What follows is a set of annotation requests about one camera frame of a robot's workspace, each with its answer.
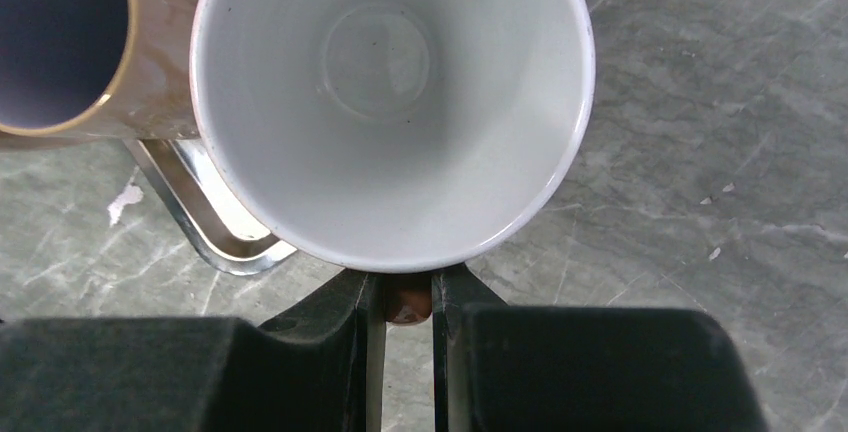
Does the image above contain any terracotta brown mug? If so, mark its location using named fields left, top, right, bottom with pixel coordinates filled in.
left=190, top=0, right=596, bottom=324

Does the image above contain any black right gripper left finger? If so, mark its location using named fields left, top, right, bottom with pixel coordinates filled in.
left=1, top=271, right=385, bottom=431

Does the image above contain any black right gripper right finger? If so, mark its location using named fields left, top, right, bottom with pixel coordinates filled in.
left=432, top=264, right=768, bottom=431

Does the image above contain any pink lidded cup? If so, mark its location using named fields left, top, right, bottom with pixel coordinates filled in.
left=1, top=0, right=198, bottom=150

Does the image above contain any steel serving tray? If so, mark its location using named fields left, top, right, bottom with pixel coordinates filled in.
left=124, top=140, right=296, bottom=276

